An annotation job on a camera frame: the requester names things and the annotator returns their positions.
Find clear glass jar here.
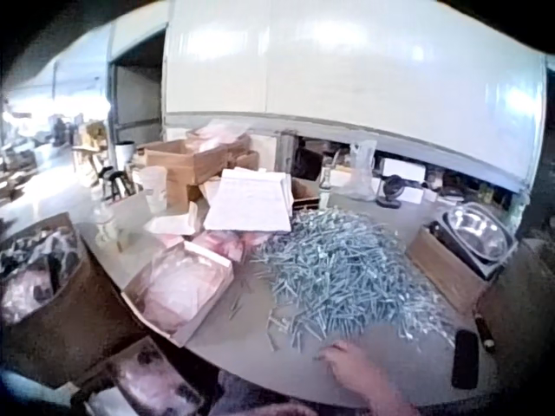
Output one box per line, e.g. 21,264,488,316
89,193,119,249

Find black stool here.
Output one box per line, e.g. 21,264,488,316
98,166,136,203

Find white paper cup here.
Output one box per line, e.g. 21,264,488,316
138,166,170,216

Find loose pink plastic bags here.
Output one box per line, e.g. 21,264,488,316
190,229,264,263

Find clear plastic bag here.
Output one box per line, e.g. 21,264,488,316
340,140,379,201

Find black marker pen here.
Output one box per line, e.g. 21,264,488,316
473,310,498,353

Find glass bottle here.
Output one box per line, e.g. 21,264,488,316
317,166,333,210

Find white box of pink bags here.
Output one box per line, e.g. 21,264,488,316
121,241,235,348

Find small brown cardboard box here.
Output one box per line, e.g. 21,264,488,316
289,176,323,210

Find steel bowl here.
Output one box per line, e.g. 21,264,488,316
441,203,516,262

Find pile of silver screws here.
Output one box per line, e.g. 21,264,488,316
250,206,461,353

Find open brown cardboard box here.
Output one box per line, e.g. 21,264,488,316
144,138,231,188

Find black phone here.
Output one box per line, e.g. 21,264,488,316
450,328,480,391

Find white folded paper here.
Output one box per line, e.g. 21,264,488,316
144,213,197,238

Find white carton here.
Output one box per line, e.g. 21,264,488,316
380,157,428,186

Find white paper stack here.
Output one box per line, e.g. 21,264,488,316
202,167,297,234

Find cardboard box with pink bags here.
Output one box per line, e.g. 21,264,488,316
185,120,253,162

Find brown bin of bags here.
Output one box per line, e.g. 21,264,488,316
0,211,90,327

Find white bucket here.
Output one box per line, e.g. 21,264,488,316
114,140,138,171

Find dark box of plastic bags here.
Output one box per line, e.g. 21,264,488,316
80,336,206,416

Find flat brown cardboard box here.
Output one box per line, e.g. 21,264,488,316
406,227,487,314

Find wooden table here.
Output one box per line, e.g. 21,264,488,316
70,144,106,175

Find person's right hand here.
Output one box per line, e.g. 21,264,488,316
313,340,394,402

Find black weighing scale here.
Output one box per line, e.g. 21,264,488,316
427,206,522,281

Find small black fan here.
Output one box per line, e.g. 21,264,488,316
374,172,407,210

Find person's legs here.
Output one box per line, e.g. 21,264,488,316
215,370,333,416

